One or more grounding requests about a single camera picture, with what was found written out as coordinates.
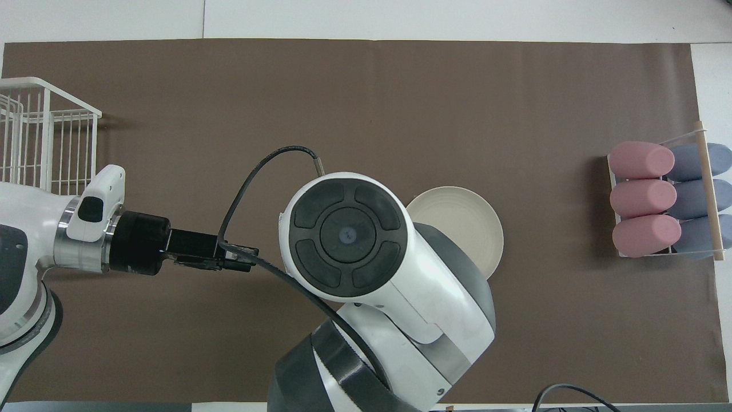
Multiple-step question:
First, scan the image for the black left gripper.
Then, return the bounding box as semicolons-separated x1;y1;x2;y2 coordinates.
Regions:
109;212;259;276

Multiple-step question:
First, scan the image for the cream round plate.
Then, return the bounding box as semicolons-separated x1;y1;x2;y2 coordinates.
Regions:
406;187;504;280

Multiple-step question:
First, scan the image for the brown table mat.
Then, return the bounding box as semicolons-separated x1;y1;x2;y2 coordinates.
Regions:
0;38;730;404

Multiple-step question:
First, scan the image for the pink plastic cup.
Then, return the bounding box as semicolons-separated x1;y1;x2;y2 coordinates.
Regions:
608;141;675;180
610;179;678;219
612;214;682;258

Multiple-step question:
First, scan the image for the blue plastic cup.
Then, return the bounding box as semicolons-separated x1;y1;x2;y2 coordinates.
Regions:
666;143;732;182
666;179;732;220
672;214;732;260

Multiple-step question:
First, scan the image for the white cup rack wooden bar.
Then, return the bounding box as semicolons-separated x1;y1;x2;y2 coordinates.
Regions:
606;120;730;262

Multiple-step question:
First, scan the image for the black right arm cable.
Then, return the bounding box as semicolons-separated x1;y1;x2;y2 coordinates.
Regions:
217;145;395;395

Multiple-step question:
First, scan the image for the white wire dish rack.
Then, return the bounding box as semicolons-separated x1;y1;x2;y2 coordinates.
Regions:
0;77;102;196

